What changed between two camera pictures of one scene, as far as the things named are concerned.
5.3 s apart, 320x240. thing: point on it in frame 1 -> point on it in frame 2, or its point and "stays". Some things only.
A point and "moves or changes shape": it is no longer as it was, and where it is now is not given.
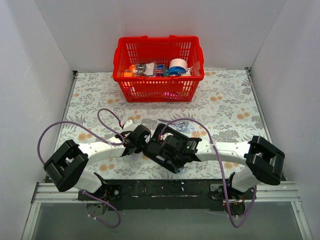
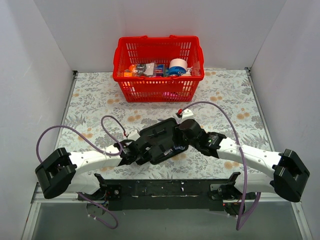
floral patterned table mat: [227, 112] stays
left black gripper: [139, 136] -> [144, 152]
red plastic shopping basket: [158, 68] stays
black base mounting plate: [163, 195] stays
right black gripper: [162, 149] -> [180, 136]
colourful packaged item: [159, 70] stays
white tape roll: [178, 66] stays
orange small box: [127, 73] stays
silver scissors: [180, 170] moves or changes shape
